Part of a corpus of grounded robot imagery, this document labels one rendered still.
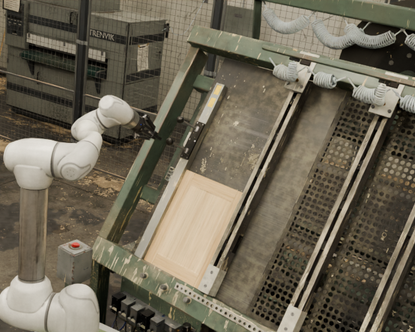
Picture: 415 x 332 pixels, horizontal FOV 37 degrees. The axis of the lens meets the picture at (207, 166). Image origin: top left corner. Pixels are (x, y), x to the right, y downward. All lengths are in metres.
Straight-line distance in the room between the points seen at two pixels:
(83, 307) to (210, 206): 0.84
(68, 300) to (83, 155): 0.56
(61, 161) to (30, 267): 0.45
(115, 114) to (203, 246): 0.73
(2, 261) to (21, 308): 2.30
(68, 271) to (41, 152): 0.90
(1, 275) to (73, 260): 1.69
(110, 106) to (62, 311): 0.89
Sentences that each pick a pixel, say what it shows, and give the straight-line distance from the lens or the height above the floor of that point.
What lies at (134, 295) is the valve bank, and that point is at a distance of 3.05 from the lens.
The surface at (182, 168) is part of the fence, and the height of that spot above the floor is 1.31.
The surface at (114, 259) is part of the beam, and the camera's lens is 3.12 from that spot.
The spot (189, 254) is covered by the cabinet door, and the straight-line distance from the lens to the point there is 2.93.
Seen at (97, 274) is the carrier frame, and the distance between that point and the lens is 3.25.
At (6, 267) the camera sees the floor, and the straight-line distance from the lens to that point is 4.72.
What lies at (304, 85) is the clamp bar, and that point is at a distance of 2.85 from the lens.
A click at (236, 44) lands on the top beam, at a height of 1.92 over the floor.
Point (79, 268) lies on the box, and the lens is 3.03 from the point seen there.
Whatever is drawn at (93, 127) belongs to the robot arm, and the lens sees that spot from 2.78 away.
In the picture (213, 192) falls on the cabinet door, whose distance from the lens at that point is 2.94.
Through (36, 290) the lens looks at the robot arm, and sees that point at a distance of 2.48.
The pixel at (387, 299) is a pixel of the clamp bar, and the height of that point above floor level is 1.19.
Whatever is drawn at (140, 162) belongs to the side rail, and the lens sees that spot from 3.18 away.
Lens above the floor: 2.38
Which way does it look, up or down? 20 degrees down
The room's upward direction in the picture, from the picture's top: 8 degrees clockwise
